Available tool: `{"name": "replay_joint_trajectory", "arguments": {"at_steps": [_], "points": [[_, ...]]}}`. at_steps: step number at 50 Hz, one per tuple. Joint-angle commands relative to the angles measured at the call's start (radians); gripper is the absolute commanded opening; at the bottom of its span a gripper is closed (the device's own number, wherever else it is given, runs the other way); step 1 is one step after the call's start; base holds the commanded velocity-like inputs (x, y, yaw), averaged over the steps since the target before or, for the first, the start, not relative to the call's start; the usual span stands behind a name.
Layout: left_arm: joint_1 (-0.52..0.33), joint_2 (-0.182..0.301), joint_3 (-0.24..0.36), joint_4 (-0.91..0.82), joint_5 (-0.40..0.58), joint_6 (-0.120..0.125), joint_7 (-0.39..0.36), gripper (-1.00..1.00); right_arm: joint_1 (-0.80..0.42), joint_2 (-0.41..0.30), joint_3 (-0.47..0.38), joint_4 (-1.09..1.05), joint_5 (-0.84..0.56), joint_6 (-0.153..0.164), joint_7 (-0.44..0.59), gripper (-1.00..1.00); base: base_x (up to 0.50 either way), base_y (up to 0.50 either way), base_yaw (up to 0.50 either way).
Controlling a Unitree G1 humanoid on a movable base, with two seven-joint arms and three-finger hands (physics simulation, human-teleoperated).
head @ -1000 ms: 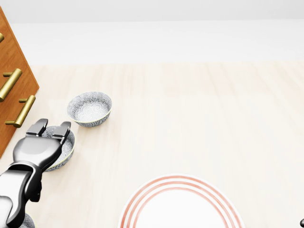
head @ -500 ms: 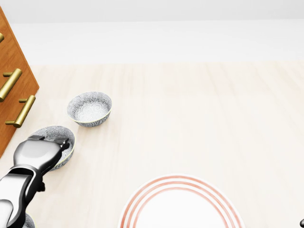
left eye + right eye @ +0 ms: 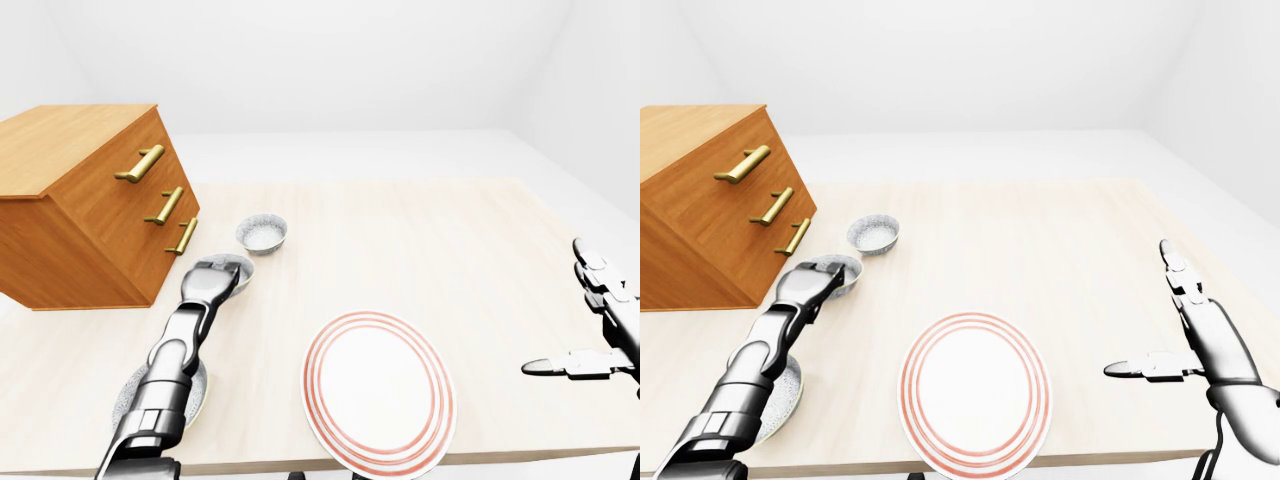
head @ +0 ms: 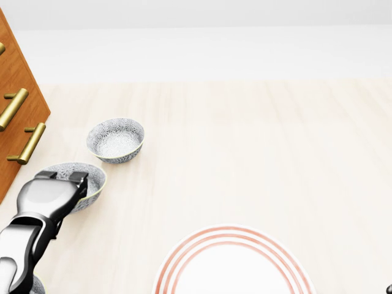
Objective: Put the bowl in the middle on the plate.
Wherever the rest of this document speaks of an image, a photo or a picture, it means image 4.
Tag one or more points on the wooden cabinet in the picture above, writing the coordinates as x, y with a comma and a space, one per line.
18, 76

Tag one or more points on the white plate with red rings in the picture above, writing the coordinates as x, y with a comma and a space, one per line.
232, 269

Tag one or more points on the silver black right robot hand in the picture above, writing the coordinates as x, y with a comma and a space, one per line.
389, 289

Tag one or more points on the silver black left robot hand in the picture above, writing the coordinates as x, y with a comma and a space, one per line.
46, 196

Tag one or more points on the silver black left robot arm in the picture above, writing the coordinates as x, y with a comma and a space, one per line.
18, 245

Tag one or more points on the grey patterned bowl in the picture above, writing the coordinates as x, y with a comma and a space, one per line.
38, 286
96, 183
115, 141

